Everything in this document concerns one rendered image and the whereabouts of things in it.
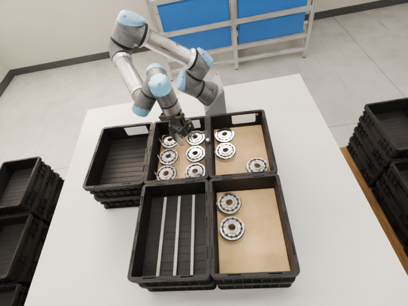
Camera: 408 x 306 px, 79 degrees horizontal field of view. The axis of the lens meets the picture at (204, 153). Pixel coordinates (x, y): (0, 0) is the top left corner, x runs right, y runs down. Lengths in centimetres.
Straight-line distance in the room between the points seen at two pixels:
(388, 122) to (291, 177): 93
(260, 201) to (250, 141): 35
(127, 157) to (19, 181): 107
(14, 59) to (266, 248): 445
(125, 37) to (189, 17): 170
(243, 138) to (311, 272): 68
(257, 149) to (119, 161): 74
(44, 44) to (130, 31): 326
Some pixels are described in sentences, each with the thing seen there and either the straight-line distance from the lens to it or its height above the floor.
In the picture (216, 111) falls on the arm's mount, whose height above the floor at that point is 78.
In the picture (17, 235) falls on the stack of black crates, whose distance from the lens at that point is 219.
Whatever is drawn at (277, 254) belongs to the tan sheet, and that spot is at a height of 83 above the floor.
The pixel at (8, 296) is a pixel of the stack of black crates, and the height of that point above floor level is 27.
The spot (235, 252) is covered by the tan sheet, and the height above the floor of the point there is 83.
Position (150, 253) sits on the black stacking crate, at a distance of 114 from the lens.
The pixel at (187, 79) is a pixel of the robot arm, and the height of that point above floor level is 102.
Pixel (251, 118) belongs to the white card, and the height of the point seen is 89.
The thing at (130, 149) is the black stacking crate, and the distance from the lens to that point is 147.
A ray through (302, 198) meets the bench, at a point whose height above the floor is 70.
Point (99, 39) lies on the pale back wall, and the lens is 419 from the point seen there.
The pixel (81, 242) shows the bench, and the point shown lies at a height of 70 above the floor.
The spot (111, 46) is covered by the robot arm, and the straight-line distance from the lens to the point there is 135.
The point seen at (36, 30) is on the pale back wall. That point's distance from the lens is 443.
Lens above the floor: 185
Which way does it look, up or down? 51 degrees down
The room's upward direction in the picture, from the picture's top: 14 degrees counter-clockwise
